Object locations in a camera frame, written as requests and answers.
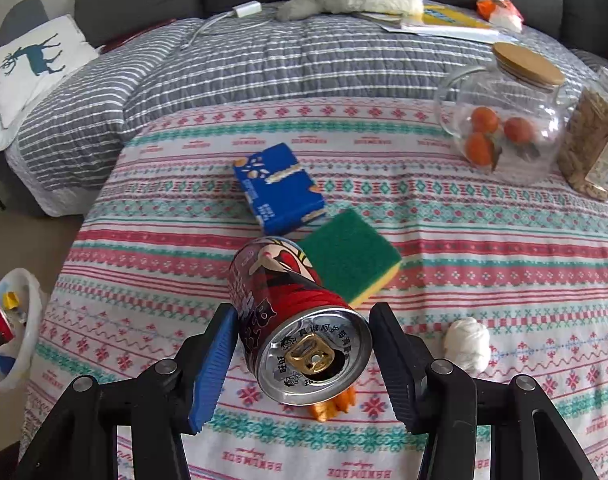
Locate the white charger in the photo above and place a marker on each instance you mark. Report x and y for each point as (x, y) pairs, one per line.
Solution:
(247, 9)

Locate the white tissue ball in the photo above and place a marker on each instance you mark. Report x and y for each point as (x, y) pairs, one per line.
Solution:
(466, 342)

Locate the orange tangerine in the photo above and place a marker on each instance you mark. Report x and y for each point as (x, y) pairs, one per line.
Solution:
(479, 150)
(484, 119)
(518, 130)

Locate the clear plastic cracker jar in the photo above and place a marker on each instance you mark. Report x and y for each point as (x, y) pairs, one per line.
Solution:
(588, 140)

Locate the white plastic waste bin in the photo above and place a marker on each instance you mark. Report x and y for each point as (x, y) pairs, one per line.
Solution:
(31, 320)

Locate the green yellow sponge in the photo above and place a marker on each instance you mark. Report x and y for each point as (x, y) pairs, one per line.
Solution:
(349, 250)

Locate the patterned red green tablecloth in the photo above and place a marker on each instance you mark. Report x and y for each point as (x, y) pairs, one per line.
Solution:
(184, 240)

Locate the small blue drink carton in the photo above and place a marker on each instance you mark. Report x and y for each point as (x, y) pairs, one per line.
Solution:
(279, 185)

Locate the glass jar with cork lid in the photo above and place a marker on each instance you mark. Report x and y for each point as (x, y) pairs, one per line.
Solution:
(533, 100)

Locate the orange white plastic bag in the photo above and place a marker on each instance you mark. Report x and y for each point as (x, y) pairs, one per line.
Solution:
(503, 12)

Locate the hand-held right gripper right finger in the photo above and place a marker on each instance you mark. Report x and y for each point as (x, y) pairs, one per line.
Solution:
(398, 360)

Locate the white deer print pillow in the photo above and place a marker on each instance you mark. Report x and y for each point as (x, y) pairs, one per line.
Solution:
(34, 65)

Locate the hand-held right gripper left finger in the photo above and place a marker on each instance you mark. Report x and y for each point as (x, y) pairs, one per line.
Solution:
(216, 365)

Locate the orange peel piece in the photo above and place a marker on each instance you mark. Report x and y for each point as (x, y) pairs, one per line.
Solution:
(329, 407)

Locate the grey striped quilt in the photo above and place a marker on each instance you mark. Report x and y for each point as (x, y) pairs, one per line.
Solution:
(184, 75)

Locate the yellow book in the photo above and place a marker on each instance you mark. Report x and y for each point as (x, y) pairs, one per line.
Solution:
(453, 16)

